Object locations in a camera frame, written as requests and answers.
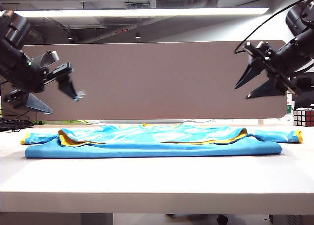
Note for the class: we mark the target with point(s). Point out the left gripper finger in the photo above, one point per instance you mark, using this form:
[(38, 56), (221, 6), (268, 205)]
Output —
[(36, 103), (67, 85)]

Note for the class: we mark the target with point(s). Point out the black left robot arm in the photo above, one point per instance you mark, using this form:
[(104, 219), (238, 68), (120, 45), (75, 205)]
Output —
[(14, 31)]

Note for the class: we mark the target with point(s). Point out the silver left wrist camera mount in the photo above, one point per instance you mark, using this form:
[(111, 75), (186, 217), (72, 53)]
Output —
[(50, 57)]

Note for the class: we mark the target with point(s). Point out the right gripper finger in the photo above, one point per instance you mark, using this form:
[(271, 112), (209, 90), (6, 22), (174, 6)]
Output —
[(253, 70), (272, 87)]

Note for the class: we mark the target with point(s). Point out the black office chair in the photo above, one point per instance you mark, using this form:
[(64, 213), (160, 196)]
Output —
[(304, 100)]

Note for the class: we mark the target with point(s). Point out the dark right wrist camera mount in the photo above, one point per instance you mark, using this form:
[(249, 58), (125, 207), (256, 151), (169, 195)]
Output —
[(265, 47)]

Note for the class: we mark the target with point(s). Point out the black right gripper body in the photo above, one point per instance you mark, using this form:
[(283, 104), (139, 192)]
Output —
[(292, 56)]

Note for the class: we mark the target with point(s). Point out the long ceiling light strip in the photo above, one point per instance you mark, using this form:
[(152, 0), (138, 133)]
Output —
[(147, 12)]

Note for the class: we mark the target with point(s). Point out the clear tape wad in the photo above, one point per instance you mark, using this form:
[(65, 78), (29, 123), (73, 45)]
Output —
[(80, 95)]

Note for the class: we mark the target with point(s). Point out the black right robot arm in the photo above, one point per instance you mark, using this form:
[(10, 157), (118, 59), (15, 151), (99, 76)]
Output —
[(298, 19)]

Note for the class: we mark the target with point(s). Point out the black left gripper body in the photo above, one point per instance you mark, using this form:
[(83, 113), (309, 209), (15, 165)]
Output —
[(24, 73)]

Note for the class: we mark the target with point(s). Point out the Rubik's cube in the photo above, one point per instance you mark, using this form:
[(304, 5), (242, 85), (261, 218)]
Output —
[(304, 117)]

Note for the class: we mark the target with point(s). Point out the brown desk partition panel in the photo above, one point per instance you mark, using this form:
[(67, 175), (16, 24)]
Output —
[(157, 80)]

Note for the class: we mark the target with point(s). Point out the clear bottle with green label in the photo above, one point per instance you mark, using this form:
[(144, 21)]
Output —
[(289, 109)]

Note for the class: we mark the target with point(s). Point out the small black ceiling spotlight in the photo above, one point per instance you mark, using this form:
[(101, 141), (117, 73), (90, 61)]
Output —
[(138, 35)]

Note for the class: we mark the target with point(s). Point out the blue and white soccer jersey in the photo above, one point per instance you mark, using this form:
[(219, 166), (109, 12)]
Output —
[(147, 151)]

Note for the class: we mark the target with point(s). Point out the white partition foot bracket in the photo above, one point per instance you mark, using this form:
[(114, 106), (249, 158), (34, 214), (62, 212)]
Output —
[(260, 121)]

